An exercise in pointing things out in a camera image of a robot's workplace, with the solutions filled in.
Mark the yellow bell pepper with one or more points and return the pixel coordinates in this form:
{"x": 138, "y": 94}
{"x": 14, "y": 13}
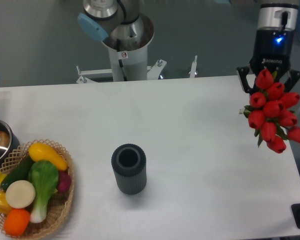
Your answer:
{"x": 5, "y": 208}

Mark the dark green cucumber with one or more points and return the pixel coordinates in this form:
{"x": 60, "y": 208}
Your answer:
{"x": 20, "y": 172}

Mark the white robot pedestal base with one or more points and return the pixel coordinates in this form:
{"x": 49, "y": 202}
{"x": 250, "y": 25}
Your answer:
{"x": 125, "y": 66}

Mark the beige round disc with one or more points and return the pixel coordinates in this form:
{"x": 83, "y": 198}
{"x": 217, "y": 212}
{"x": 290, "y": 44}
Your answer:
{"x": 20, "y": 194}

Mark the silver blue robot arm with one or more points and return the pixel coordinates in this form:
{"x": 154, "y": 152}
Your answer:
{"x": 126, "y": 32}

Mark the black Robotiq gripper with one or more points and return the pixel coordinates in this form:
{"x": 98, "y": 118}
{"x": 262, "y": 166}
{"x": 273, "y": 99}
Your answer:
{"x": 272, "y": 50}

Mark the yellow squash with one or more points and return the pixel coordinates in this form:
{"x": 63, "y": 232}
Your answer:
{"x": 43, "y": 152}

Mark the red tulip bouquet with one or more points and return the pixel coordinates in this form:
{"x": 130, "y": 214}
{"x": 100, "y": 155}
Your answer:
{"x": 269, "y": 114}

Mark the green bok choy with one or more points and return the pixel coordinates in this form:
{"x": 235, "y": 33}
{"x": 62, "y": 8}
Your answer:
{"x": 44, "y": 177}

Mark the dark grey ribbed vase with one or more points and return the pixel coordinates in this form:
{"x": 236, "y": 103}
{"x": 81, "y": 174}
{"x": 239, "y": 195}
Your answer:
{"x": 129, "y": 164}

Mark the purple red radish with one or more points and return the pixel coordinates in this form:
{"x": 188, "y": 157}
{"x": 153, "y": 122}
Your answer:
{"x": 64, "y": 182}

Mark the orange fruit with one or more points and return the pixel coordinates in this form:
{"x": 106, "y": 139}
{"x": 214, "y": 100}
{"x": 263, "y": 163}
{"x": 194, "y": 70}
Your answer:
{"x": 16, "y": 222}

